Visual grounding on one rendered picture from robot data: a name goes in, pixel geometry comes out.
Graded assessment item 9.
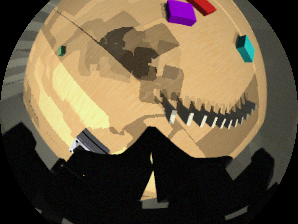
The small green block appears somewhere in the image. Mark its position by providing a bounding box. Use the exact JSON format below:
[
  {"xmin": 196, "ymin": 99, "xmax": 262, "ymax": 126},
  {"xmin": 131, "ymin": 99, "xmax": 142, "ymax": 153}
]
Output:
[{"xmin": 57, "ymin": 45, "xmax": 65, "ymax": 57}]

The teal block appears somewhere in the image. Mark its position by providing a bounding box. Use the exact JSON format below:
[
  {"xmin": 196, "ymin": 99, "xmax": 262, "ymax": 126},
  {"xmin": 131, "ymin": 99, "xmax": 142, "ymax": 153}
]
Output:
[{"xmin": 235, "ymin": 35, "xmax": 255, "ymax": 63}]

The red rectangular block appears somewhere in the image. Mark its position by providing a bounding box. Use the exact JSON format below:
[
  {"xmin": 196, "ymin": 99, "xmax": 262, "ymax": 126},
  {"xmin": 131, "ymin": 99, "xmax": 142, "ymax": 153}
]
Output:
[{"xmin": 186, "ymin": 0, "xmax": 217, "ymax": 18}]

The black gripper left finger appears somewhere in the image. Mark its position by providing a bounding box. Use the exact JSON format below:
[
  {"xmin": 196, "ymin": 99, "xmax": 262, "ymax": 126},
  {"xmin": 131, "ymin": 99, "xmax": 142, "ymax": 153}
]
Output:
[{"xmin": 73, "ymin": 127, "xmax": 153, "ymax": 201}]

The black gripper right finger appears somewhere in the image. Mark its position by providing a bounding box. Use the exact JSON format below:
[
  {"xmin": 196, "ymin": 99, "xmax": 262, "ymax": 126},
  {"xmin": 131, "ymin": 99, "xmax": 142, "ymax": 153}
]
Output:
[{"xmin": 152, "ymin": 127, "xmax": 234, "ymax": 204}]

